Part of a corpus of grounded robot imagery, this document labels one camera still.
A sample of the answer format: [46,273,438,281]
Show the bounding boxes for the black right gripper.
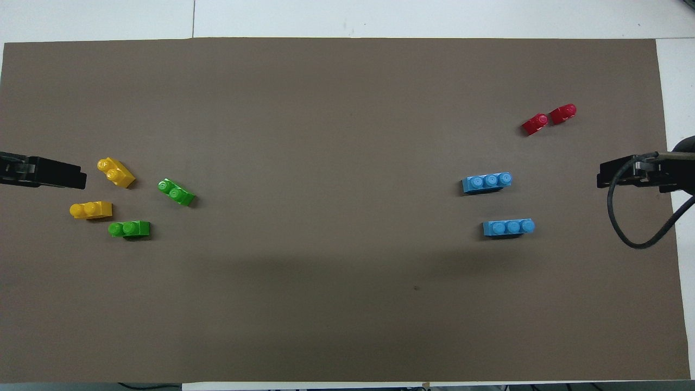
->
[597,136,695,196]

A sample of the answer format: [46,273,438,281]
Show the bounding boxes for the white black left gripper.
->
[0,152,87,190]

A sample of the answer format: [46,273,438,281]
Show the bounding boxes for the green two-stud toy brick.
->
[108,220,151,239]
[157,179,196,207]

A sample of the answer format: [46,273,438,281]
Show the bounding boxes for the red one-stud toy brick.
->
[521,113,550,136]
[549,103,578,126]

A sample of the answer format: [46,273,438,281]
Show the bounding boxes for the blue three-stud toy brick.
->
[462,172,514,196]
[483,218,536,238]

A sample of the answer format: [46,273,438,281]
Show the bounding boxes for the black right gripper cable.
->
[606,155,695,250]

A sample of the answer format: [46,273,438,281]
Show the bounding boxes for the thin black floor cable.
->
[117,382,182,391]

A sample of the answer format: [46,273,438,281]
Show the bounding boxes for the brown table mat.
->
[0,37,691,384]

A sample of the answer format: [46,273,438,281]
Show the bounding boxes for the yellow two-stud toy brick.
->
[69,201,113,220]
[97,157,136,190]

